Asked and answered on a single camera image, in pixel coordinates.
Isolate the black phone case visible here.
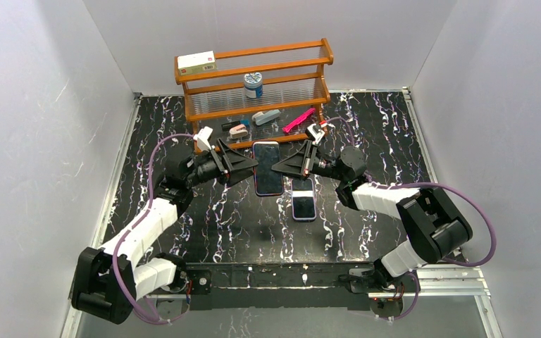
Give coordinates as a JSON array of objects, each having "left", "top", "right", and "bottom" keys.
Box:
[{"left": 251, "top": 140, "right": 285, "bottom": 198}]

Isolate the dark phone with pink edge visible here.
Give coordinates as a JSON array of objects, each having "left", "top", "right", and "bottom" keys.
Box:
[{"left": 252, "top": 142, "right": 285, "bottom": 197}]

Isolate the lavender phone case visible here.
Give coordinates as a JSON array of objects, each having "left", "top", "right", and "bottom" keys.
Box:
[{"left": 291, "top": 177, "right": 318, "bottom": 223}]

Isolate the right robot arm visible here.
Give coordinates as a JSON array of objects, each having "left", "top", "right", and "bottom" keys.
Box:
[{"left": 272, "top": 124, "right": 473, "bottom": 287}]

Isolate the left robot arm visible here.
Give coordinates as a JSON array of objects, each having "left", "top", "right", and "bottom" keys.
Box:
[{"left": 70, "top": 127, "right": 259, "bottom": 325}]

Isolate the pink white stapler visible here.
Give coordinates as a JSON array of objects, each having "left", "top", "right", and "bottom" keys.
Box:
[{"left": 229, "top": 124, "right": 249, "bottom": 139}]

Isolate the pink comb tool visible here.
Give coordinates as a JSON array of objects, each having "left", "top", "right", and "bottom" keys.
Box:
[{"left": 282, "top": 108, "right": 316, "bottom": 134}]

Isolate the black teal marker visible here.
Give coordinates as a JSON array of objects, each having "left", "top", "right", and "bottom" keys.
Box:
[{"left": 221, "top": 120, "right": 250, "bottom": 132}]

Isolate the grey blue stapler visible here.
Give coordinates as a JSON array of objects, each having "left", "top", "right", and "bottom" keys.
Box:
[{"left": 251, "top": 109, "right": 282, "bottom": 126}]

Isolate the orange wooden shelf rack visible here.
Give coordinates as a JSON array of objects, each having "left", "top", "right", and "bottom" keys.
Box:
[{"left": 174, "top": 38, "right": 334, "bottom": 149}]

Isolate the blue white jar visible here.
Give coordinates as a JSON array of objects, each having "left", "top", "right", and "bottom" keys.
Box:
[{"left": 243, "top": 72, "right": 263, "bottom": 99}]

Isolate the white box on shelf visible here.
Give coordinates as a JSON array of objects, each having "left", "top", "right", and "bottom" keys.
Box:
[{"left": 177, "top": 51, "right": 217, "bottom": 76}]

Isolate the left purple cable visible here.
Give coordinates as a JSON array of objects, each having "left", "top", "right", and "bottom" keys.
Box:
[{"left": 111, "top": 133, "right": 201, "bottom": 326}]

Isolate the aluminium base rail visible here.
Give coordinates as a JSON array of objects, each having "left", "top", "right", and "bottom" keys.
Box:
[{"left": 68, "top": 263, "right": 492, "bottom": 311}]

